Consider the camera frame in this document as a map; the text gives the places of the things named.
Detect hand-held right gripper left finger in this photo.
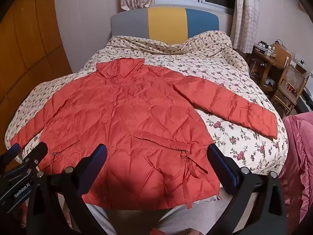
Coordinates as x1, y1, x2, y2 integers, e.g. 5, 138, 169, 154
26, 144, 108, 235

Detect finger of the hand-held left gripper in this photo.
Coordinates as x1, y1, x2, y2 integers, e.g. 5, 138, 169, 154
0, 143, 22, 171
15, 141, 49, 174

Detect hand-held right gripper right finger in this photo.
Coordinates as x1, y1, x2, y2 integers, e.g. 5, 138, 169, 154
207, 143, 288, 235

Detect person's grey pants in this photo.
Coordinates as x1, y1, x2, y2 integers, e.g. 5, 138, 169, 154
85, 196, 235, 235

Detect floral quilt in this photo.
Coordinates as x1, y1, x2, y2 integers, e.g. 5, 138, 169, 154
4, 31, 289, 177

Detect pink blanket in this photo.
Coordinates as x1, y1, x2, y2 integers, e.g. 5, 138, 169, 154
279, 114, 313, 226

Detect wooden wardrobe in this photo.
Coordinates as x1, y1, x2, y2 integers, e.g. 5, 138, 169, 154
0, 0, 74, 142

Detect wooden chair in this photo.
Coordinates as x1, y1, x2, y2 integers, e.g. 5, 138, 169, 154
271, 56, 309, 118

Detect wooden desk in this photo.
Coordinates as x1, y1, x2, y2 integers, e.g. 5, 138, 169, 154
249, 43, 292, 91

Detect grey yellow blue headboard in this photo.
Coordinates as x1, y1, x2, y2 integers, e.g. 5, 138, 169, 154
111, 7, 219, 45

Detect long patterned curtain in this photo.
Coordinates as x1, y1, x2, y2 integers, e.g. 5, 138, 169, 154
231, 0, 260, 54

